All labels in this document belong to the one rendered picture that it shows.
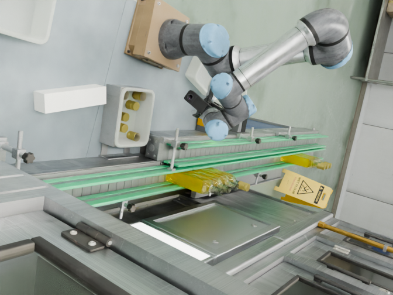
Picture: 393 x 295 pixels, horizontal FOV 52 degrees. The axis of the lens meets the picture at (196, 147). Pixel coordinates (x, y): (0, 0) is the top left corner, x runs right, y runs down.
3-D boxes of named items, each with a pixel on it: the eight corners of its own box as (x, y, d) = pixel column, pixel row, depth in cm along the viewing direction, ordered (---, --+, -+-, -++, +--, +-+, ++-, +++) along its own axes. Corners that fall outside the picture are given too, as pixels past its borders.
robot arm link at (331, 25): (351, 2, 119) (216, 99, 125) (356, 27, 128) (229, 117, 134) (328, -15, 126) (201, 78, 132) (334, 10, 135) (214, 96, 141)
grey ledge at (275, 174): (179, 192, 196) (197, 199, 190) (182, 175, 194) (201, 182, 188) (267, 173, 272) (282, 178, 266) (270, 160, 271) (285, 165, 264)
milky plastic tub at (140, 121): (99, 142, 152) (114, 148, 147) (106, 83, 148) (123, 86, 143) (133, 141, 166) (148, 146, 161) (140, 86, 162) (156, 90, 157)
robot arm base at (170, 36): (163, 11, 150) (185, 11, 144) (185, 27, 162) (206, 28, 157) (154, 51, 149) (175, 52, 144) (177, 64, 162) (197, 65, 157)
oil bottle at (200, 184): (165, 180, 169) (206, 196, 157) (167, 167, 168) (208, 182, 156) (173, 179, 173) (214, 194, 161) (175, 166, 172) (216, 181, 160)
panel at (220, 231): (31, 258, 113) (113, 316, 93) (32, 248, 112) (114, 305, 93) (211, 205, 185) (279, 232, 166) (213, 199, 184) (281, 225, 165)
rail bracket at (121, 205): (101, 212, 144) (127, 225, 137) (103, 194, 143) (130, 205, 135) (109, 209, 147) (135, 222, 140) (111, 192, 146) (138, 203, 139)
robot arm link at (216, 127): (234, 133, 140) (214, 147, 141) (228, 122, 150) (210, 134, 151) (223, 116, 137) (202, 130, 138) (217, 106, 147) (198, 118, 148)
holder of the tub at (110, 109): (97, 155, 153) (110, 161, 149) (106, 83, 148) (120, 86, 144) (130, 153, 167) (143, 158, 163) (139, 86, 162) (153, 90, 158)
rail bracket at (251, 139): (234, 137, 207) (257, 144, 200) (237, 123, 206) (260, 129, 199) (238, 137, 211) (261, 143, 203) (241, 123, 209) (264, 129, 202)
